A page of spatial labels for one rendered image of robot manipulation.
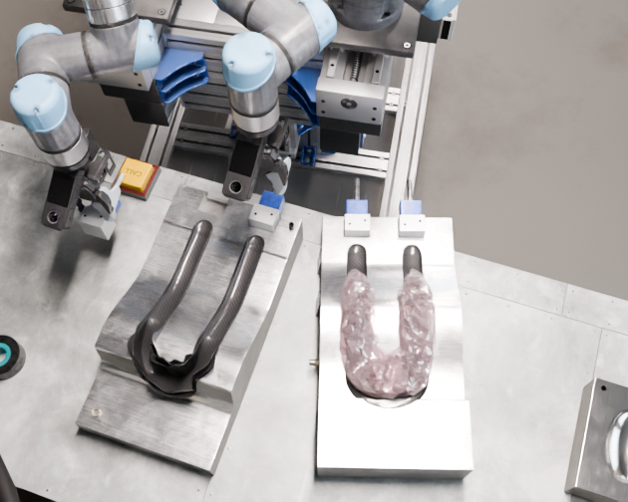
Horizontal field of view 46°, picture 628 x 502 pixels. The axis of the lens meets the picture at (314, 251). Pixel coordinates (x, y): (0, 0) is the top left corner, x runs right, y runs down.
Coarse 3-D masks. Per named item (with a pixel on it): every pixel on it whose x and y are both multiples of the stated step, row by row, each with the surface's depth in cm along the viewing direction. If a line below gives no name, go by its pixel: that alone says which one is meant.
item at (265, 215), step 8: (264, 192) 147; (272, 192) 147; (264, 200) 146; (272, 200) 146; (280, 200) 146; (256, 208) 144; (264, 208) 144; (272, 208) 144; (280, 208) 146; (256, 216) 143; (264, 216) 143; (272, 216) 143; (256, 224) 144; (264, 224) 143; (272, 224) 142
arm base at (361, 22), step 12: (336, 0) 145; (348, 0) 142; (360, 0) 141; (372, 0) 141; (384, 0) 142; (396, 0) 143; (336, 12) 146; (348, 12) 144; (360, 12) 143; (372, 12) 142; (384, 12) 145; (396, 12) 145; (348, 24) 146; (360, 24) 145; (372, 24) 144; (384, 24) 145
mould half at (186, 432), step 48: (192, 192) 148; (240, 240) 144; (288, 240) 144; (144, 288) 139; (192, 288) 140; (192, 336) 132; (240, 336) 133; (96, 384) 135; (144, 384) 135; (240, 384) 133; (96, 432) 134; (144, 432) 131; (192, 432) 131
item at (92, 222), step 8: (120, 176) 145; (120, 184) 145; (88, 208) 140; (80, 216) 139; (88, 216) 139; (96, 216) 139; (80, 224) 140; (88, 224) 138; (96, 224) 138; (104, 224) 139; (112, 224) 142; (88, 232) 142; (96, 232) 141; (104, 232) 140; (112, 232) 143
